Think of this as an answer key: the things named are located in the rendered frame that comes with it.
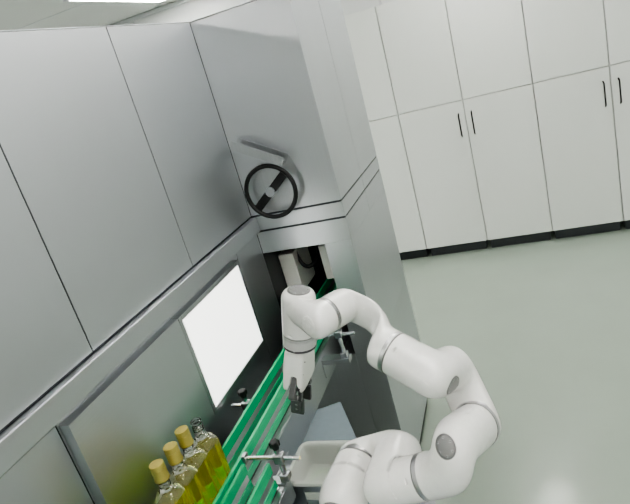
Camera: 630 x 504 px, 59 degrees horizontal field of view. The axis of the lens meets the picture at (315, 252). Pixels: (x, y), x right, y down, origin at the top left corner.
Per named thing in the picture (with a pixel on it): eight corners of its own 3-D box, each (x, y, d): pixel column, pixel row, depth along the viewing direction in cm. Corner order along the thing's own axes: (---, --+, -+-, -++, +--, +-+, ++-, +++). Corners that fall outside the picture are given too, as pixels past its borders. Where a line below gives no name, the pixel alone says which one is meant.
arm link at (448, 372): (364, 414, 106) (402, 396, 117) (465, 479, 94) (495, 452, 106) (390, 336, 102) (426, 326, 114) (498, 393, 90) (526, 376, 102)
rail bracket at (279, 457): (253, 474, 156) (239, 438, 152) (308, 474, 150) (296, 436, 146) (249, 482, 153) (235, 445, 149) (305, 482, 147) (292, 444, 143)
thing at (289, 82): (313, 200, 285) (262, 18, 257) (383, 187, 272) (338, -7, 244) (263, 253, 224) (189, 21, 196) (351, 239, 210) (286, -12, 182)
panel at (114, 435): (258, 342, 210) (231, 260, 199) (266, 341, 209) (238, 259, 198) (116, 543, 131) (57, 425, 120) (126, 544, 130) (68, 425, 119)
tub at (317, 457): (308, 463, 174) (301, 440, 171) (378, 462, 166) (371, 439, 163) (290, 507, 158) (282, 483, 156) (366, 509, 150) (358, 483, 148)
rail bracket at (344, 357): (324, 371, 216) (309, 320, 209) (366, 368, 210) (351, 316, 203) (321, 378, 212) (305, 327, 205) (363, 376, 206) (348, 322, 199)
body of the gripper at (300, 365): (291, 325, 130) (292, 365, 134) (275, 349, 121) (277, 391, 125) (322, 330, 128) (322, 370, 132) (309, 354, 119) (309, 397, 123)
